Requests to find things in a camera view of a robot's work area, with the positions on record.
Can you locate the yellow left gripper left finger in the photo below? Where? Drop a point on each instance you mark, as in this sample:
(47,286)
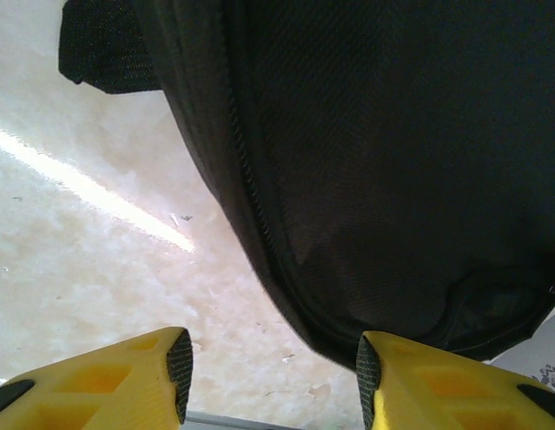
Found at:
(103,389)

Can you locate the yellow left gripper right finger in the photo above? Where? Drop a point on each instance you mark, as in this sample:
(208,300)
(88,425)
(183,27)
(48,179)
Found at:
(438,394)

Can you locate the black backpack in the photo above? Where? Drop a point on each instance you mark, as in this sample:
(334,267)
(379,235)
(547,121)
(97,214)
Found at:
(371,157)

